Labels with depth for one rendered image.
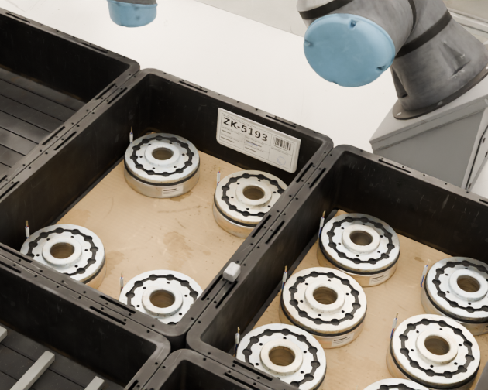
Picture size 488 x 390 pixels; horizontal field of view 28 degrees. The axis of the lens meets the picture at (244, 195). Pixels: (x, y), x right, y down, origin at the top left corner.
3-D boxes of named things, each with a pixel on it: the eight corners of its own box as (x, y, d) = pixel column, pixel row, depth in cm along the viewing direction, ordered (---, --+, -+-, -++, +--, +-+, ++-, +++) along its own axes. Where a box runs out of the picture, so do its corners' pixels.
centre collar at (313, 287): (315, 277, 118) (315, 273, 118) (352, 294, 116) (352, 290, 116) (297, 302, 115) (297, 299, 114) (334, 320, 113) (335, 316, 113)
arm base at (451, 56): (416, 80, 159) (383, 31, 156) (498, 40, 150) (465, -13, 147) (393, 124, 147) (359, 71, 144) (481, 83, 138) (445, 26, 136)
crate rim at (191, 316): (146, 77, 138) (146, 63, 137) (336, 153, 129) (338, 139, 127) (-46, 245, 111) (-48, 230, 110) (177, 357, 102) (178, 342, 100)
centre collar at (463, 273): (451, 267, 121) (453, 263, 121) (491, 279, 120) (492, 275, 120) (443, 294, 118) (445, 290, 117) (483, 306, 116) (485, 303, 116)
